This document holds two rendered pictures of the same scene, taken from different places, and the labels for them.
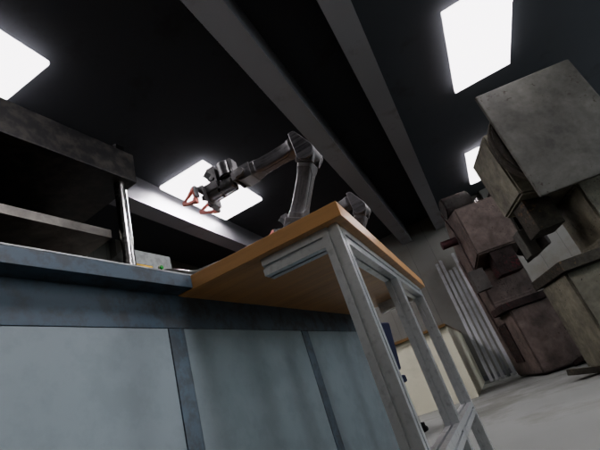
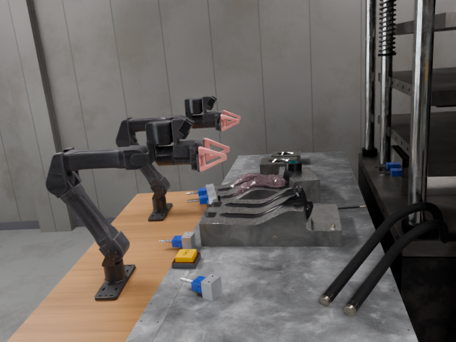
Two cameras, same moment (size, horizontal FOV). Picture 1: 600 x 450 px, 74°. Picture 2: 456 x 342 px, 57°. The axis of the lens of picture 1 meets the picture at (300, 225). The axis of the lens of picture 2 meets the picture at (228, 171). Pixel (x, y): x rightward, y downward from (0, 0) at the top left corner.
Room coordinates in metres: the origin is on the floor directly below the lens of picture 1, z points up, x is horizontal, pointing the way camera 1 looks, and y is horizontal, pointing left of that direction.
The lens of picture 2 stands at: (2.99, -0.08, 1.47)
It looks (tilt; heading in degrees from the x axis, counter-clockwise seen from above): 16 degrees down; 167
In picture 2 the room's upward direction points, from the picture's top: 5 degrees counter-clockwise
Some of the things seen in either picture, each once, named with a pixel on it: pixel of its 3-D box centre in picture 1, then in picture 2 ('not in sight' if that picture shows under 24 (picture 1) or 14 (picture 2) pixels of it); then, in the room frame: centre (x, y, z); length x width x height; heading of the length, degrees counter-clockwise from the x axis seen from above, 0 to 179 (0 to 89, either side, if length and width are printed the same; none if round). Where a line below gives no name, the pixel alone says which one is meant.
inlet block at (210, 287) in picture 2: not in sight; (198, 283); (1.89, 0.05, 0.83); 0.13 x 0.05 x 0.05; 43
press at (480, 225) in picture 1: (504, 268); not in sight; (5.22, -2.31, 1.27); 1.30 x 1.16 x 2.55; 164
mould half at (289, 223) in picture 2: not in sight; (271, 214); (1.57, 0.39, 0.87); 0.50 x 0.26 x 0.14; 66
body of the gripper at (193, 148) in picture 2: not in sight; (186, 155); (1.82, 0.07, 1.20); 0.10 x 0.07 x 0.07; 161
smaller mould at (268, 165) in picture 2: not in sight; (279, 166); (0.83, 0.70, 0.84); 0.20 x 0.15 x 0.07; 66
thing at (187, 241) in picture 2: not in sight; (176, 241); (1.57, 0.02, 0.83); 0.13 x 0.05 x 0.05; 65
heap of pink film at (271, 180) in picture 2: not in sight; (258, 180); (1.22, 0.45, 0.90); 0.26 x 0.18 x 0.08; 83
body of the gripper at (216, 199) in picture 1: (215, 194); (212, 121); (1.25, 0.26, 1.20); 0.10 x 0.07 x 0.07; 162
